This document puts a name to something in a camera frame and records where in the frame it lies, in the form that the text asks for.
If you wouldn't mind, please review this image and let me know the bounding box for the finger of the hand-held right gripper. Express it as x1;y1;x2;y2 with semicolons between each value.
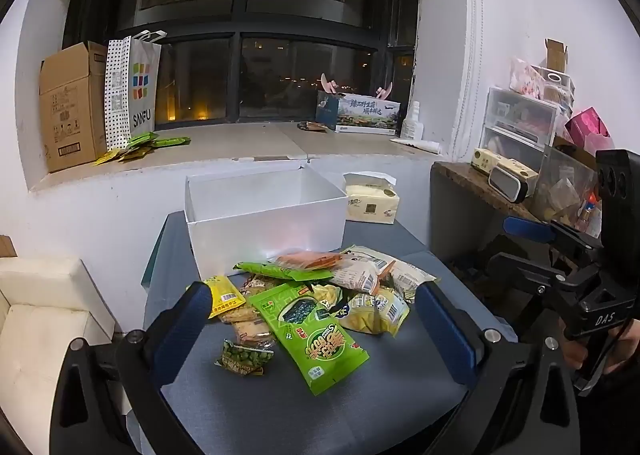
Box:
503;216;604;249
487;252;597;337

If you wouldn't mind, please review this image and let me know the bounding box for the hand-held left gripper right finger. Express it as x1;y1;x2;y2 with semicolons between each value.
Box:
414;280;582;455

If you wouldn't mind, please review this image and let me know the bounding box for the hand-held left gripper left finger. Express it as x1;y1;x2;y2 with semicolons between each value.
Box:
50;281;213;455

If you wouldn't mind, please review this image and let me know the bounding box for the white box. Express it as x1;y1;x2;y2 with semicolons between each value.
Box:
184;166;348;277

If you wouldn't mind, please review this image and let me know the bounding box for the person's right hand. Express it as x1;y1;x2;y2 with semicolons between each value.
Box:
560;319;640;382

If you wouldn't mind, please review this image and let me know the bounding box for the yellow snack packet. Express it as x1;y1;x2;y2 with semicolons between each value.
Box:
202;275;247;320

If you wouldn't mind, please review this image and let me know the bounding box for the beige printed snack packet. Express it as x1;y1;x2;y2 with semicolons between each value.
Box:
385;260;438;305
330;245;401;297

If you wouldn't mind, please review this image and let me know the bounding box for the cheese-shaped grey speaker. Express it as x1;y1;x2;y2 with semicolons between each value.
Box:
487;158;540;204

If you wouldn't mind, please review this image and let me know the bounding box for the clear plastic container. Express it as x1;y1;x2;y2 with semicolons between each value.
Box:
531;145;603;238

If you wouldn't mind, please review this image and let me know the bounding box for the orange cracker packet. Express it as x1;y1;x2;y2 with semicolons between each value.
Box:
220;305;276;351

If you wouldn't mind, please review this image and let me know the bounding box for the teal board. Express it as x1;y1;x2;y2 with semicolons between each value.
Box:
141;215;168;291

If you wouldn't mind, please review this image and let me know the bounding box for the dark brown side table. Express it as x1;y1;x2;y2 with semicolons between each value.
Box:
430;161;556;286

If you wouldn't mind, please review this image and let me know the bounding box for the small green pea packet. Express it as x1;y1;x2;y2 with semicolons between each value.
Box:
215;339;276;377

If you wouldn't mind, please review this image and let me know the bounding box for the cheese-shaped yellow box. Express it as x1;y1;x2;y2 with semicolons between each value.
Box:
471;147;503;174

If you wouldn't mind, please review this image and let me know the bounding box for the long green snack packet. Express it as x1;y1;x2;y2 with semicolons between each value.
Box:
233;261;335;282

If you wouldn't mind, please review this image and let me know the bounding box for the clear drawer organizer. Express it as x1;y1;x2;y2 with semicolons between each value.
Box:
479;86;560;166

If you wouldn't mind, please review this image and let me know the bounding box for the pink box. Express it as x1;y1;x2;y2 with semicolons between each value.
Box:
564;107;615;156

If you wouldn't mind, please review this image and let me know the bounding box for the large green seaweed snack packet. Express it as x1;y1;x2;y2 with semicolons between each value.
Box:
248;282;371;383

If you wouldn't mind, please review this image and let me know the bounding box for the orange snack packet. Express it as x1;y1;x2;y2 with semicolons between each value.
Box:
274;251;346;270

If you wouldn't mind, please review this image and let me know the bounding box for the white tube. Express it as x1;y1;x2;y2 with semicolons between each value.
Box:
390;136;442;154

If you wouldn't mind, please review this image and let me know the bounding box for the yellow tissue pack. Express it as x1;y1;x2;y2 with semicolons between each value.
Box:
344;172;401;224

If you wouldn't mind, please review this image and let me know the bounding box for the white desk rack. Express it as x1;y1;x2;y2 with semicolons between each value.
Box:
530;64;576;116

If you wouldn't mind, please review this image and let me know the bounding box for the pink floral packet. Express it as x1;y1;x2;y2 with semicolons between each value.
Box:
509;57;546;98

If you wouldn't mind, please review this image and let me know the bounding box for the white bottle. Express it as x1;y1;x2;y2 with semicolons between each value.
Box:
401;101;425;140

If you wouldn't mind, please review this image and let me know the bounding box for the cream sofa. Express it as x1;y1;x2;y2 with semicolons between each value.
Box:
0;257;118;428

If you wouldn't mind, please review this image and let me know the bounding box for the pile of green yellow sachets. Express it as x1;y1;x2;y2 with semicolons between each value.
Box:
92;131;192;166

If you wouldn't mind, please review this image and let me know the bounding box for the small cardboard box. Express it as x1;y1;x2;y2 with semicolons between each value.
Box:
544;39;569;72

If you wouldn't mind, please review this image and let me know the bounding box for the printed tissue box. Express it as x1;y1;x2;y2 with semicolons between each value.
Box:
334;94;403;134

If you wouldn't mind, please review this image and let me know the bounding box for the polka-dot shopping bag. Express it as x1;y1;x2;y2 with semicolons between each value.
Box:
104;30;167;150

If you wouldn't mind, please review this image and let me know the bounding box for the dark blue box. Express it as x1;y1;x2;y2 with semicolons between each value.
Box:
316;91;346;130

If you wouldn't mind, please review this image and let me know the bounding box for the brown cardboard box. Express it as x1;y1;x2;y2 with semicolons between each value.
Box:
39;41;108;173

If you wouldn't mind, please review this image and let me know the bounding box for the dark window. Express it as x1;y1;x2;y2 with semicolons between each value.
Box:
62;0;421;126

